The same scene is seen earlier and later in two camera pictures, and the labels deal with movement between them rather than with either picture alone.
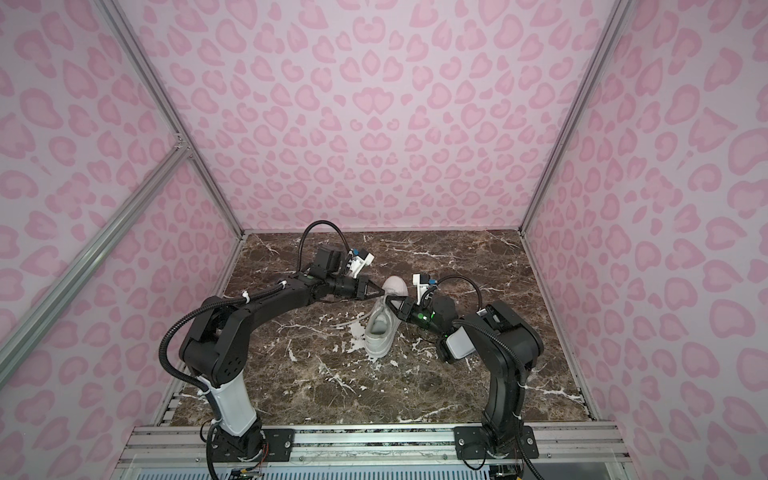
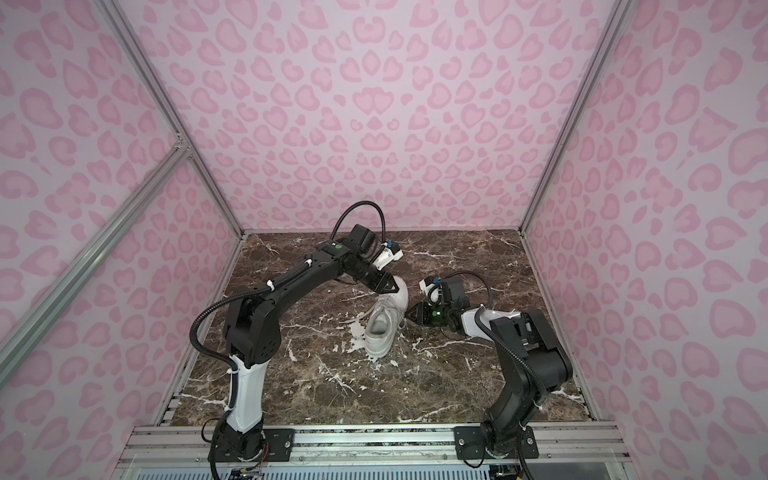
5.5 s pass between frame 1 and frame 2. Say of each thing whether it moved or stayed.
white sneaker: stayed
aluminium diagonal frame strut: stayed
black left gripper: moved
